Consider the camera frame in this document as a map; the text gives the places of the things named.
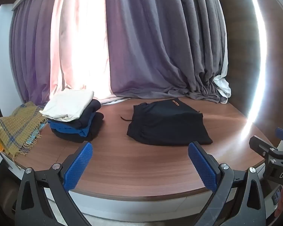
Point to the pink sheer curtain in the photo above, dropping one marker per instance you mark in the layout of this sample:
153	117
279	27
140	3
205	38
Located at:
80	40

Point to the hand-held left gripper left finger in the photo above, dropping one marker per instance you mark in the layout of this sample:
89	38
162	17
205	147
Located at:
79	164

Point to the yellow plaid fringed blanket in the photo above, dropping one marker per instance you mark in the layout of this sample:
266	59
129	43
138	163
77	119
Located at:
15	127

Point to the dark pants with orange print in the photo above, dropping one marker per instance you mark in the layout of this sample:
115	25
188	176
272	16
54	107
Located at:
167	124

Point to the grey curtain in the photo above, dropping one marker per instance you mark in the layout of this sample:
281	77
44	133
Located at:
155	42

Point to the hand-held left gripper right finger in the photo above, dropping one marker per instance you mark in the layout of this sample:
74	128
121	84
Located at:
201	164

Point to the blue folded garment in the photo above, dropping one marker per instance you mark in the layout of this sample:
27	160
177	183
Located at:
68	128

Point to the white folded garment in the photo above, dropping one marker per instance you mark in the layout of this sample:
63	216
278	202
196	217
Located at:
68	104

